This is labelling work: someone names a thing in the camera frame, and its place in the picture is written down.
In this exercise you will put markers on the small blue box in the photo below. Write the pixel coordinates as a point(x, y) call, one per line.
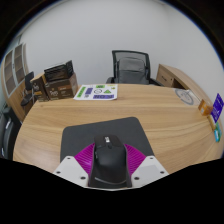
point(216, 135)

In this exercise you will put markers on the black leather office chair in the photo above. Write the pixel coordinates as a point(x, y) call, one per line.
point(8, 133)

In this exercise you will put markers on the green package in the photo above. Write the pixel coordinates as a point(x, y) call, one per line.
point(219, 128)

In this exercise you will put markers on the black visitor chair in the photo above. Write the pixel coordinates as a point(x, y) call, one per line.
point(29, 90)

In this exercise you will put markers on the wooden shelf unit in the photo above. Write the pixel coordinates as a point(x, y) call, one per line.
point(15, 71)

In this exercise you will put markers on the black tray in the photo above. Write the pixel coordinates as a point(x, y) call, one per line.
point(59, 70)

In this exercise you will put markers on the large brown cardboard box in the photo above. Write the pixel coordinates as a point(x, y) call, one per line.
point(61, 89)

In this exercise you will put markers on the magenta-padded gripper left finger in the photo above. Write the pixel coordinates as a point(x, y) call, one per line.
point(71, 168)

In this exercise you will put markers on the small brown cardboard box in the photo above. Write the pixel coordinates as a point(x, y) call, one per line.
point(40, 90)

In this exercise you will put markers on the wooden side desk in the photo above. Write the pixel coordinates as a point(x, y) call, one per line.
point(180, 78)

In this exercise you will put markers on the grey backpack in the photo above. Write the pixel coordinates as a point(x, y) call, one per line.
point(133, 71)

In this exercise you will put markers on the dark grey mouse pad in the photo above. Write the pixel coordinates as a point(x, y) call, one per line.
point(106, 128)

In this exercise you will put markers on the tan box with white label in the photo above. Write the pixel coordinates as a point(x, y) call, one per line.
point(212, 122)

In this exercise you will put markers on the purple package card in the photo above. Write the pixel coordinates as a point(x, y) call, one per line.
point(217, 106)

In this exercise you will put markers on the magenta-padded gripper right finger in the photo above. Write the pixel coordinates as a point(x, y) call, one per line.
point(148, 167)

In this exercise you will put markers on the dark grey computer mouse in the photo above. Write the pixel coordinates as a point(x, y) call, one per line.
point(109, 161)

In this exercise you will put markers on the white printed sticker sheet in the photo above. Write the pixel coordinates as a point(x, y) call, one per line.
point(96, 92)

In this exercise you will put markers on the black mesh office chair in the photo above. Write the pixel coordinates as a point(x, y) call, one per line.
point(115, 63)

